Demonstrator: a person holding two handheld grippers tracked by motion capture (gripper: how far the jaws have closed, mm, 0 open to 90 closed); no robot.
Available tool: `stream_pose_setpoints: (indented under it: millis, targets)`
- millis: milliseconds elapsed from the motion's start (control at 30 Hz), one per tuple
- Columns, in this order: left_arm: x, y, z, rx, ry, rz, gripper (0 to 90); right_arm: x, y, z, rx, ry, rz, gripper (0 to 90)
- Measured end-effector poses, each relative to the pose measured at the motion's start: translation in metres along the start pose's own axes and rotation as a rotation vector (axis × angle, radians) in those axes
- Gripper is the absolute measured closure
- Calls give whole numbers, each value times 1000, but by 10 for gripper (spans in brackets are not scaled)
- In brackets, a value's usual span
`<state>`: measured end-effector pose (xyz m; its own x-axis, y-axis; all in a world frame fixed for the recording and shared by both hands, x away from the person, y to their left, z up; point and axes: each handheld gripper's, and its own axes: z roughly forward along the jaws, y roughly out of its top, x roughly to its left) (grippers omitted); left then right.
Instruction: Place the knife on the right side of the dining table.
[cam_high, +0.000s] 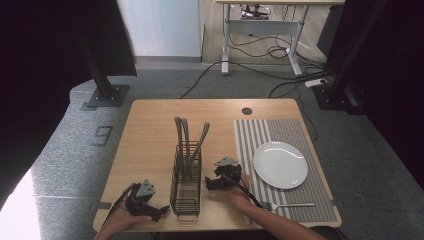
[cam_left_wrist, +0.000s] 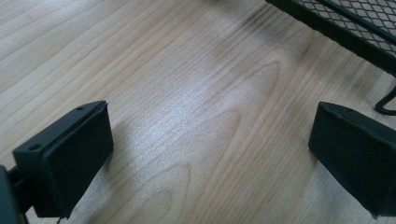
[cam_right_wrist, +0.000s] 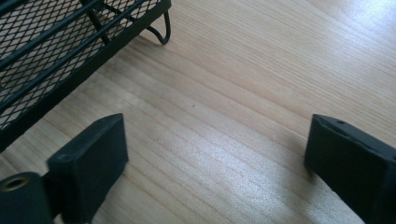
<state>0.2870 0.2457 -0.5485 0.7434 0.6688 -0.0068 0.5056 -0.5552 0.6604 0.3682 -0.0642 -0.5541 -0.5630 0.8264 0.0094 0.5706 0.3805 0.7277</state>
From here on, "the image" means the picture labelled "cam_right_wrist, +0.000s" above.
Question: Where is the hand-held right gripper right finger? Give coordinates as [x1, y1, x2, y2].
[304, 113, 396, 224]

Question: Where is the black metal mesh rack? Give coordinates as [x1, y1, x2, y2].
[0, 0, 173, 153]

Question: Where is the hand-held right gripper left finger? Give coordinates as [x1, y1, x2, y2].
[42, 112, 130, 224]

